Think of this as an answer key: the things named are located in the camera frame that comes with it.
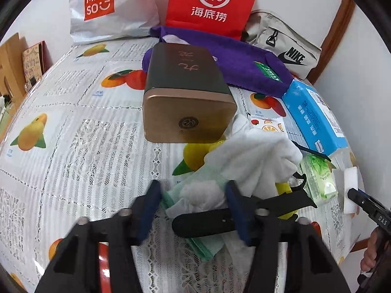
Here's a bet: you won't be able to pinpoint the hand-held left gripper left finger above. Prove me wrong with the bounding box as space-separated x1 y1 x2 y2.
35 179 162 293

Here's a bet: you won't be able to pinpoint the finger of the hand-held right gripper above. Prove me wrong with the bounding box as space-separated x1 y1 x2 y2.
347 188 381 219

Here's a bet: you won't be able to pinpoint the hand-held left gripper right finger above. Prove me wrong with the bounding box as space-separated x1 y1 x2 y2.
225 180 352 293

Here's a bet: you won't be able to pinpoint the white sponge block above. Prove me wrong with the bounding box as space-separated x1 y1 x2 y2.
334 166 361 215

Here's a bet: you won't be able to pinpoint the yellow mesh bag black straps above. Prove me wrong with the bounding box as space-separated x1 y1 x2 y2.
173 140 333 239

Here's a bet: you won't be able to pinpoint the light green face mask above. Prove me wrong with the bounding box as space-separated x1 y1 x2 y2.
161 171 228 261

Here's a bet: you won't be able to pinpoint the green tissue packet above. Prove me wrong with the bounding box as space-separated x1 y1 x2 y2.
301 154 339 203

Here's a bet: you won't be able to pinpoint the white cotton gloves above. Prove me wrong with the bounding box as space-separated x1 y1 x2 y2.
204 114 304 199

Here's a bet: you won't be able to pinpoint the purple fabric bin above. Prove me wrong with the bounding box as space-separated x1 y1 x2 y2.
142 26 295 99

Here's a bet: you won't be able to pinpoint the person's right hand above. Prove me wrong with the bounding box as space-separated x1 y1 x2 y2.
360 230 381 273

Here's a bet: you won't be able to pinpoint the red round object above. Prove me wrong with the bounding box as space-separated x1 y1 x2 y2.
97 241 113 293

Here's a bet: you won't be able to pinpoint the blue tissue box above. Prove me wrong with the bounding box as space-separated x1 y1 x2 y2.
281 79 349 157

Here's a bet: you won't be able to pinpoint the fruit print lace tablecloth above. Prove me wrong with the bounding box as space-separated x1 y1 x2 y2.
0 35 371 293

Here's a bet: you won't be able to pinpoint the dark green tin box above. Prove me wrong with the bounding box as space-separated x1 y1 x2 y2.
143 43 238 144

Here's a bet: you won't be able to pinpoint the grey waist bag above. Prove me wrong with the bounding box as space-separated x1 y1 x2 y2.
241 10 323 80

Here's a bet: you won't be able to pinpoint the white plastic shopping bag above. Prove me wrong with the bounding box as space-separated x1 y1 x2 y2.
70 0 161 44

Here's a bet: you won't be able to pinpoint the brown cardboard sheet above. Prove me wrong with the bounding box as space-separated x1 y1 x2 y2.
0 33 24 98

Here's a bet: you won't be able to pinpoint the red paper bag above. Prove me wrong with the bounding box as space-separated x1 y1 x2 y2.
165 0 263 41

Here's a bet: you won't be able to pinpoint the wooden door frame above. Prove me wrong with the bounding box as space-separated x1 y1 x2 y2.
307 0 356 84

